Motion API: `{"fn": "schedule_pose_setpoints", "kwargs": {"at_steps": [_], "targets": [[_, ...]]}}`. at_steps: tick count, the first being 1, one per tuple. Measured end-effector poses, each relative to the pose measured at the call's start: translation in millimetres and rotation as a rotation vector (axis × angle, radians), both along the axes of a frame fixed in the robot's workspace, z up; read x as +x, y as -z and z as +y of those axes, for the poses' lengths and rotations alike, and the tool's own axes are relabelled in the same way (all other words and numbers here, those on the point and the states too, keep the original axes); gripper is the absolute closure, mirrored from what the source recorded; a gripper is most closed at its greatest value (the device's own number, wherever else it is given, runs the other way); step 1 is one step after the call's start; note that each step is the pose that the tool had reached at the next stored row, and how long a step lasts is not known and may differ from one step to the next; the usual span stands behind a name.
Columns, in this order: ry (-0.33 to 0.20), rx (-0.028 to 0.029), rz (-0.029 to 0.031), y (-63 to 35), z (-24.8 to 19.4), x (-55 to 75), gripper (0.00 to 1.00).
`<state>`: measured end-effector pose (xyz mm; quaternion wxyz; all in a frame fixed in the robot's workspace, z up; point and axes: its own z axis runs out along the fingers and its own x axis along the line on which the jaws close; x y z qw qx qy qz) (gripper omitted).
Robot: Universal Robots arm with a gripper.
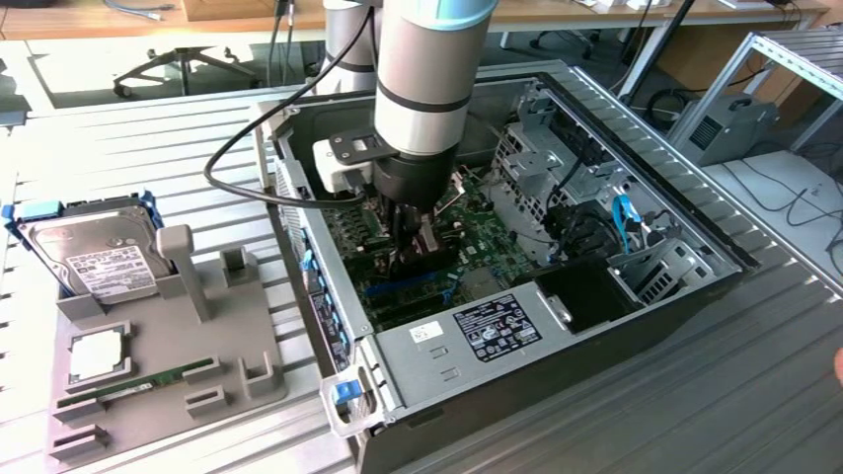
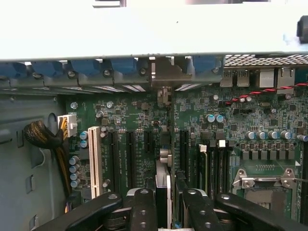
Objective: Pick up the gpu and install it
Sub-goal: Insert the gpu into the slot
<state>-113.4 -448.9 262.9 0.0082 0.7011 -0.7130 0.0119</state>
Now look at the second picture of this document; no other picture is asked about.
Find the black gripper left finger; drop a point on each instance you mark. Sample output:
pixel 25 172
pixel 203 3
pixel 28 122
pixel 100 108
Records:
pixel 144 211

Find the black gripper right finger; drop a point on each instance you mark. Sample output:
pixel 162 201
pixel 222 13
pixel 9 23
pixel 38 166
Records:
pixel 199 214

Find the empty black RAM slot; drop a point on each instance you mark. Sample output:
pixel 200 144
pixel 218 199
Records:
pixel 224 168
pixel 213 168

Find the long black expansion slot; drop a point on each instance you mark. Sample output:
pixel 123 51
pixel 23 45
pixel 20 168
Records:
pixel 113 156
pixel 131 156
pixel 184 149

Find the CPU socket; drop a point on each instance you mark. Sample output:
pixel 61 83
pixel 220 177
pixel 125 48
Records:
pixel 264 204

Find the short black expansion slot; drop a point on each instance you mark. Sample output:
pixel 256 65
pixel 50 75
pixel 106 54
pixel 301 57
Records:
pixel 148 142

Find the white PCI expansion slot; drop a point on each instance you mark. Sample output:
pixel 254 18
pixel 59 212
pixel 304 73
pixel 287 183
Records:
pixel 95 156

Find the green motherboard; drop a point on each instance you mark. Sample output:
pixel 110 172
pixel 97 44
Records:
pixel 134 113

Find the white power connector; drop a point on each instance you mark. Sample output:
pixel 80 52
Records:
pixel 69 125

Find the silver USB port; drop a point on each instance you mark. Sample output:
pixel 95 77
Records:
pixel 226 80
pixel 243 80

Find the open black PC case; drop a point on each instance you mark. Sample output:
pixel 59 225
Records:
pixel 24 144

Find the blue slot retainer clip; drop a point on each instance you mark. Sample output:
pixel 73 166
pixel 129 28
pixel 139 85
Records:
pixel 48 68
pixel 122 66
pixel 12 69
pixel 84 67
pixel 204 65

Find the silver display port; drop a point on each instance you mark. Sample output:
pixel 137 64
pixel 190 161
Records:
pixel 266 79

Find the silver ethernet port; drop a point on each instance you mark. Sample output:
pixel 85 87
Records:
pixel 286 81

